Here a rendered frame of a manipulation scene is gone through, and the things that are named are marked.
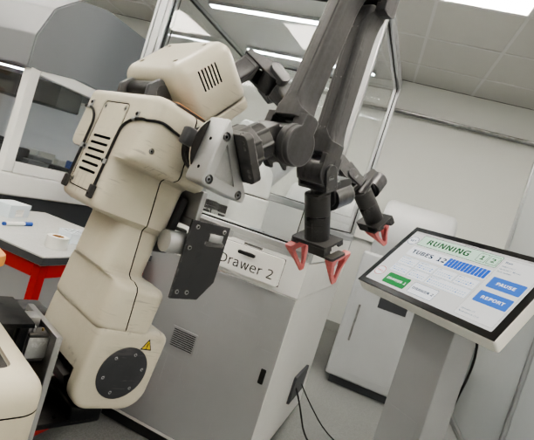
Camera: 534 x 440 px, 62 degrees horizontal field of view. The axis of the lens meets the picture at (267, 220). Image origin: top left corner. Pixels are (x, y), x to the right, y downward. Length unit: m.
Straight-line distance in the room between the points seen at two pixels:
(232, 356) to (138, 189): 1.13
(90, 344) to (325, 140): 0.59
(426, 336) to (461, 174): 3.63
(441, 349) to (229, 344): 0.81
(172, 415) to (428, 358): 1.07
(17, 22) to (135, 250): 1.63
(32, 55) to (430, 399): 2.00
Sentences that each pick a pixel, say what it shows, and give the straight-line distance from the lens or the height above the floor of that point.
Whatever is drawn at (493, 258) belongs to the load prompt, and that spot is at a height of 1.16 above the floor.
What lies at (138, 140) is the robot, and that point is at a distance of 0.78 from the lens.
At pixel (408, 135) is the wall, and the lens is 5.02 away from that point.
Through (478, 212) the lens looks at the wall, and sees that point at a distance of 5.02.
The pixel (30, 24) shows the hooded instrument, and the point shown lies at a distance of 2.31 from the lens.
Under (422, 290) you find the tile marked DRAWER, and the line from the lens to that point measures 1.44.
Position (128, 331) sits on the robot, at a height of 0.81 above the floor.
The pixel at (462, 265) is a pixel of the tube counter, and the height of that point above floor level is 1.11.
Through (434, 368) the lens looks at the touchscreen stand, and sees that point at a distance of 1.49.
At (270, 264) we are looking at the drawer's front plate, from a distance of 1.72.
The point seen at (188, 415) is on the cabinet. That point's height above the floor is 0.20.
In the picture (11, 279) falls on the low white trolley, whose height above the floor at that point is 0.65.
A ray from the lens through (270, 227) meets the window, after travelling 1.76.
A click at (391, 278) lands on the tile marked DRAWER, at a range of 1.52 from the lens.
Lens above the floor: 1.12
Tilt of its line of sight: 2 degrees down
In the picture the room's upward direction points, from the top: 18 degrees clockwise
